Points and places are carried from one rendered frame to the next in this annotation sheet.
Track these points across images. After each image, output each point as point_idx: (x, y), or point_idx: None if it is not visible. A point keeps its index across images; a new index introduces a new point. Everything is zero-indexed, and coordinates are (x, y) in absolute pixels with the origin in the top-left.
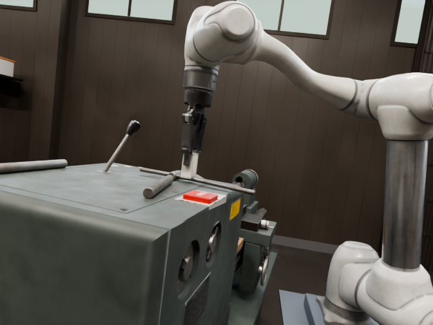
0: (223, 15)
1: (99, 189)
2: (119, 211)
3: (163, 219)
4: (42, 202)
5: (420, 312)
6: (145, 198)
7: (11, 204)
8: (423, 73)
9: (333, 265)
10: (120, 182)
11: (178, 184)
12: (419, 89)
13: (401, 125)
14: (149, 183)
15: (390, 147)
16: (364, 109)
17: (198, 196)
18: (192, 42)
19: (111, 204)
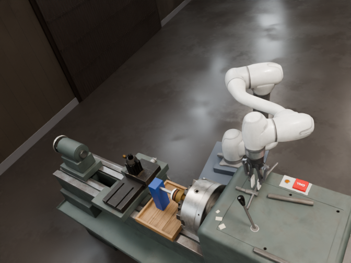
0: (313, 128)
1: (306, 223)
2: (341, 212)
3: (343, 199)
4: (344, 237)
5: None
6: (314, 205)
7: (344, 250)
8: (270, 66)
9: (232, 149)
10: (283, 217)
11: (266, 192)
12: (278, 76)
13: (270, 90)
14: (275, 204)
15: (261, 97)
16: (247, 88)
17: (307, 186)
18: (273, 140)
19: (332, 215)
